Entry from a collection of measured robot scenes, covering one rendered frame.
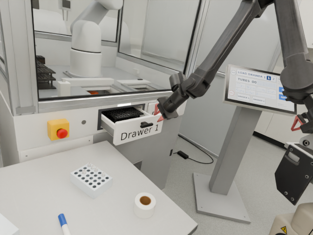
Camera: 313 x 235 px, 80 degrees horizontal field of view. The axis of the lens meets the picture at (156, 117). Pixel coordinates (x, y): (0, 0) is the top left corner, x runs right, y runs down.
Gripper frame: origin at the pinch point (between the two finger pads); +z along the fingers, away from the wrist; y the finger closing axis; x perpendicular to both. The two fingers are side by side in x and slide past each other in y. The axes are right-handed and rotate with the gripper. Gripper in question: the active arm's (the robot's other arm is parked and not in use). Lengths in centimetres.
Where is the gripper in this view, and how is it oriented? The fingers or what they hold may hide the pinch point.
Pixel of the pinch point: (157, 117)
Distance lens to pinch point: 86.8
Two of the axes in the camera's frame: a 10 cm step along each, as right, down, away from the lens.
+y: -4.4, -8.6, 2.8
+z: -5.2, 4.9, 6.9
